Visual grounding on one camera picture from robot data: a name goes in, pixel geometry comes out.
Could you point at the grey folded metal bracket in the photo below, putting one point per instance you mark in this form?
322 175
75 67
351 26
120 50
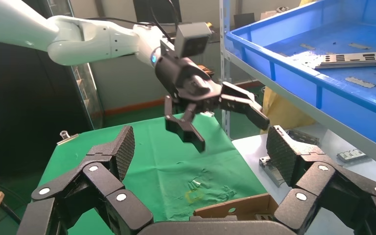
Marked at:
304 138

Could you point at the blue plastic tray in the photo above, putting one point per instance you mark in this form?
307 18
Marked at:
337 97

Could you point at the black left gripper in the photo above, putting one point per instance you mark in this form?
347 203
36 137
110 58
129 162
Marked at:
188 84

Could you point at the narrow dark metal bar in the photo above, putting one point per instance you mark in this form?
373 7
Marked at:
351 155

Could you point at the grey slotted angle post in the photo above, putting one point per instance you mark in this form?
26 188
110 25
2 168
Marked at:
225 42

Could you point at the glass door cabinet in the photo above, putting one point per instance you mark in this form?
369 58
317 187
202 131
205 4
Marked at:
89 94

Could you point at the black monitor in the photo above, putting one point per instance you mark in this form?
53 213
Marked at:
142 9

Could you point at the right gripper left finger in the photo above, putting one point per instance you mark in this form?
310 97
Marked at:
103 181

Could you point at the grey tape piece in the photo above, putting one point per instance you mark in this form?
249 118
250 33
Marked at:
307 47
360 82
359 46

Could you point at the brown cardboard box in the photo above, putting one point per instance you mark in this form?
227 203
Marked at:
240 206

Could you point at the green table cloth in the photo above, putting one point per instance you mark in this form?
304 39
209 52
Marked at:
162 162

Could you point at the silver round-hole shield plate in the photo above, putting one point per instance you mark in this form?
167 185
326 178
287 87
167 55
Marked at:
348 58

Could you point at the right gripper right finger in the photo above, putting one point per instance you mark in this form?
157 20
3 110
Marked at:
317 175

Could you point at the yellow woven bag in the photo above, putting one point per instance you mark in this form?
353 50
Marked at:
282 113

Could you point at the small grey metal shield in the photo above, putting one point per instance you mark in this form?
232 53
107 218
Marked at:
269 172

